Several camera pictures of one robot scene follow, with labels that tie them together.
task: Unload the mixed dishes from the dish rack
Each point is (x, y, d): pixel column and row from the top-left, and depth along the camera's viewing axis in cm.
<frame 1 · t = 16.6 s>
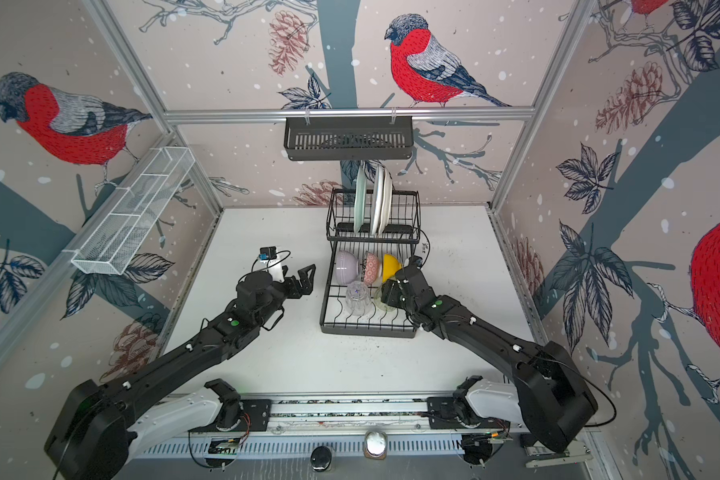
left hand: (300, 266, 79), fingers open
right hand: (387, 291, 86), fingers open
black two-tier dish rack: (373, 232, 80), point 28 cm above the table
pink patterned bowl: (371, 269, 92), point 11 cm above the table
lilac ceramic bowl: (346, 267, 92), point 11 cm above the table
clear glass cup: (357, 297, 85), point 11 cm above the table
green floral plate: (359, 208, 78), point 34 cm above the table

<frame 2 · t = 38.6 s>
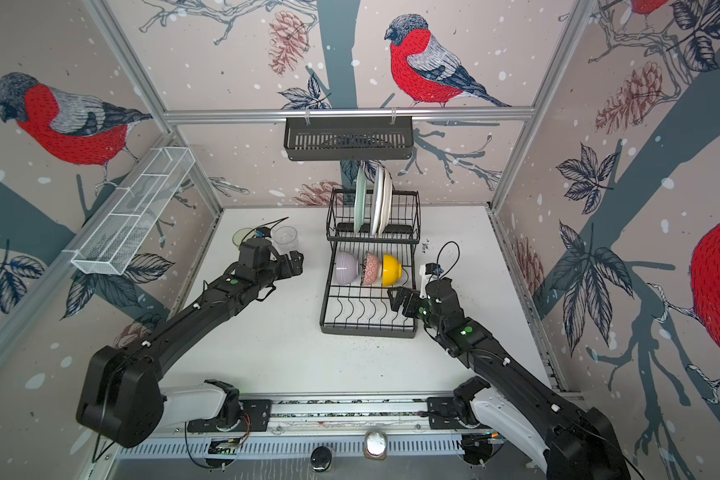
left hand: (288, 257, 85), fingers open
right hand: (397, 295, 81), fingers open
clear glass cup: (290, 235, 108), point 6 cm above the table
the other named things where they were.

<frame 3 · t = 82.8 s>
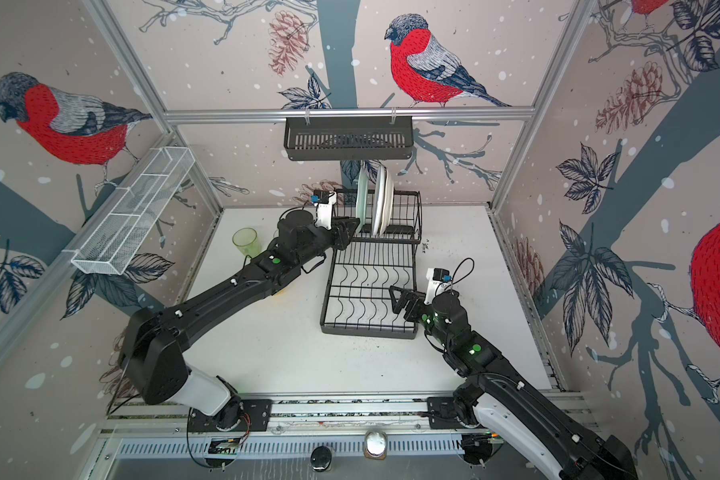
left hand: (354, 218, 74), fingers open
right hand: (397, 294, 77), fingers open
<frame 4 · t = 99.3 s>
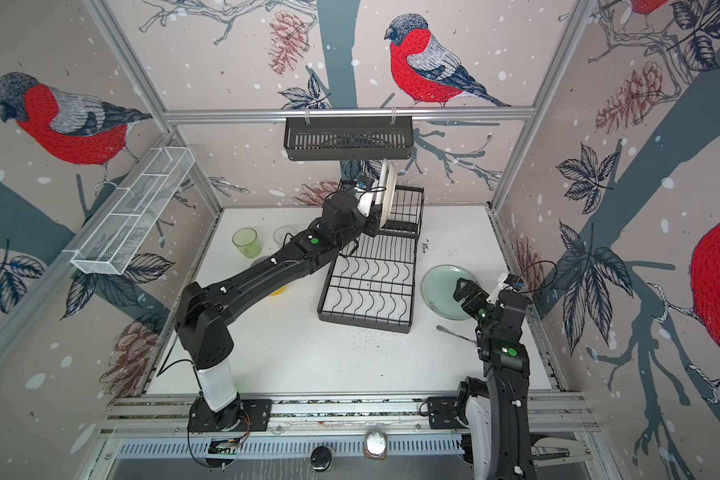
left hand: (379, 202, 76), fingers open
right hand: (468, 290, 79), fingers open
green floral plate: (438, 288, 100), on the table
